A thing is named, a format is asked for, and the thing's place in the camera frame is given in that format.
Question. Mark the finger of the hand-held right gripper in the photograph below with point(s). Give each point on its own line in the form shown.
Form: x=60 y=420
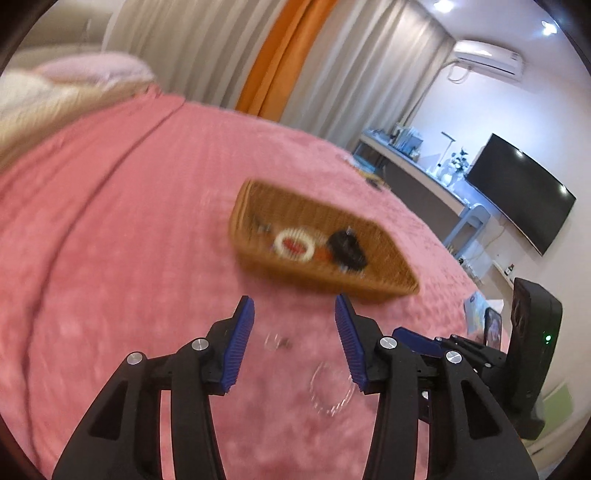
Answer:
x=415 y=340

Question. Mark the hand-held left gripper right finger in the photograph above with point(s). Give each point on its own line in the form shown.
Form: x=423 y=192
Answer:
x=348 y=344

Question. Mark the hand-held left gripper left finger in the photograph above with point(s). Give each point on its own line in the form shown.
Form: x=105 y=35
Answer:
x=238 y=344

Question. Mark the small clear hair clip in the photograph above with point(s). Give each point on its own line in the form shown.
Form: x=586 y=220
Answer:
x=277 y=341

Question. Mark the brown wicker basket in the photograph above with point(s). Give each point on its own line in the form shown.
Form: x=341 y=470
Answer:
x=369 y=272

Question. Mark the black hair accessory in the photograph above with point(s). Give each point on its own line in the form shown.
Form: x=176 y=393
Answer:
x=346 y=249

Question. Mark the black smartphone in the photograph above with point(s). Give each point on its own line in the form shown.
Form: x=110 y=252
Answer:
x=492 y=330

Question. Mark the green box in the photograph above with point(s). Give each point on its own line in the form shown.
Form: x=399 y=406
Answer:
x=561 y=399

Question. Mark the light blue tissue pack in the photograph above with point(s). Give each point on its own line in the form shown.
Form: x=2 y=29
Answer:
x=474 y=314

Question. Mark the light blue chair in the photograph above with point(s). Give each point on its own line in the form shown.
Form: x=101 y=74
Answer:
x=478 y=221

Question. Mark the pink fleece blanket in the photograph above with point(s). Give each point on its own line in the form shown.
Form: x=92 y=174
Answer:
x=115 y=230

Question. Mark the white long desk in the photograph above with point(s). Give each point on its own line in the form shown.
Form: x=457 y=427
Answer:
x=415 y=173

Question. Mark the small colourful packets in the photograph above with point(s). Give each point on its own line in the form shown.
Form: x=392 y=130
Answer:
x=367 y=175

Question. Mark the white flower vase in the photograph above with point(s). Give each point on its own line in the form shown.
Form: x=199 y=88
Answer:
x=457 y=166

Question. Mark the white desk lamp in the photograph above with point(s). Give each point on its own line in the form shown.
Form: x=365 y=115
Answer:
x=445 y=152

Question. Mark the stack of books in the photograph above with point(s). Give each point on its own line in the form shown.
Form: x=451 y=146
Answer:
x=408 y=141

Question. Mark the beige curtain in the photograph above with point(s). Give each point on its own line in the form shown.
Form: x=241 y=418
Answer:
x=194 y=46
x=369 y=69

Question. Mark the orange curtain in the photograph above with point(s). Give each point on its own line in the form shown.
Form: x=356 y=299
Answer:
x=281 y=60

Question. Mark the beige folded quilt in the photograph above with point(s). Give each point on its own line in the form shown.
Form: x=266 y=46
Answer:
x=69 y=106

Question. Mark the white air conditioner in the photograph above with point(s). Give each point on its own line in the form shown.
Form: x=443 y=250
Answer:
x=489 y=57

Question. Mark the lavender pillow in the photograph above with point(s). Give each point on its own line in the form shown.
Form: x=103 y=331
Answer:
x=101 y=67

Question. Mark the ceiling spotlight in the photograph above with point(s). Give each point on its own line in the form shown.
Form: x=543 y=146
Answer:
x=443 y=5

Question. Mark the black wall television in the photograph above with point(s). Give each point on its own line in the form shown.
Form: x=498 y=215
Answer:
x=521 y=194

